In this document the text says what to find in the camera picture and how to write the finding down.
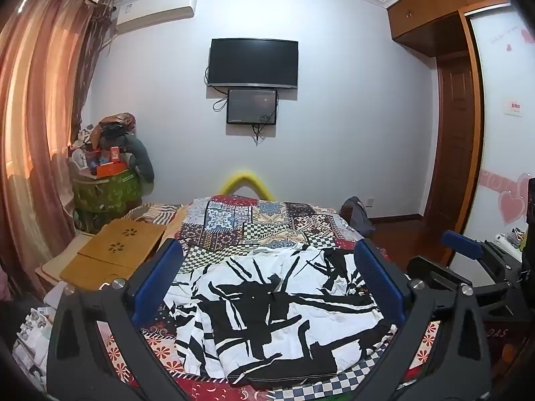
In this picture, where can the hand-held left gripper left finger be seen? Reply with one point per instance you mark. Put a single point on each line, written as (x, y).
(156, 288)

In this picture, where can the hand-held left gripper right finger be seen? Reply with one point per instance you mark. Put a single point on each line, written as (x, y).
(378, 288)

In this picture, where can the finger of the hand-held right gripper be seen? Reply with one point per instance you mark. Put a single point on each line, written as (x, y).
(426, 268)
(459, 243)

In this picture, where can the black and white patterned garment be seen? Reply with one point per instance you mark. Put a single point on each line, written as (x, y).
(292, 313)

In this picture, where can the pile of clothes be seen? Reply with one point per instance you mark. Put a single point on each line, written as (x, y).
(113, 125)

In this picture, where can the wooden folding lap table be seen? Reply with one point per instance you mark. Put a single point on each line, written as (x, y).
(113, 250)

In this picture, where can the dark grey bag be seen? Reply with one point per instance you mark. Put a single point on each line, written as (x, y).
(359, 217)

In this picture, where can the beige striped cloth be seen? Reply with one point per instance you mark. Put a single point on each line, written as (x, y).
(159, 212)

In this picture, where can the brown wooden door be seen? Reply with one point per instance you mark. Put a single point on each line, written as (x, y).
(453, 146)

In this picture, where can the light wooden board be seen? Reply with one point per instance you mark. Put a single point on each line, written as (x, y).
(58, 263)

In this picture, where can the white heart-decorated wardrobe door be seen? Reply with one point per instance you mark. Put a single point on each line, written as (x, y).
(501, 146)

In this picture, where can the green patterned storage bag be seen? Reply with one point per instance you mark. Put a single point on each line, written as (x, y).
(108, 194)

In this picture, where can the patchwork patterned blanket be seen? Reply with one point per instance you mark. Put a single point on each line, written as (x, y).
(259, 217)

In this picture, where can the orange box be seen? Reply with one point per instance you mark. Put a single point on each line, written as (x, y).
(110, 170)

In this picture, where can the grey garment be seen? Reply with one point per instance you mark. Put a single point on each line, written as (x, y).
(140, 158)

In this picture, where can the white patterned cloth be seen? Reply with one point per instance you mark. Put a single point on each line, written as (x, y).
(33, 342)

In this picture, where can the small red box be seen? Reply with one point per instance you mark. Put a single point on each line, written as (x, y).
(115, 154)

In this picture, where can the yellow curved object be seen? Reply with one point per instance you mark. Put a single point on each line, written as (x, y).
(246, 177)

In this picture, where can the red label sticker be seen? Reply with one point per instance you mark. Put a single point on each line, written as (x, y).
(514, 107)

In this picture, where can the pink brown curtain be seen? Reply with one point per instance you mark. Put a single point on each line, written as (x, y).
(37, 112)

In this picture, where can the wooden overhead cupboard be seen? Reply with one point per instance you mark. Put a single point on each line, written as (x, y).
(434, 4)

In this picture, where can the white wall socket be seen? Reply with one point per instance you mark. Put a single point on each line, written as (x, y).
(368, 202)

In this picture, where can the small black wall monitor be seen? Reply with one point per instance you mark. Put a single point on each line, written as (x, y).
(250, 106)

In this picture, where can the black wall television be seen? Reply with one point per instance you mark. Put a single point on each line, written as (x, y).
(253, 62)

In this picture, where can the white wall air conditioner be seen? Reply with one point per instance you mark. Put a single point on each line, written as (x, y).
(154, 8)

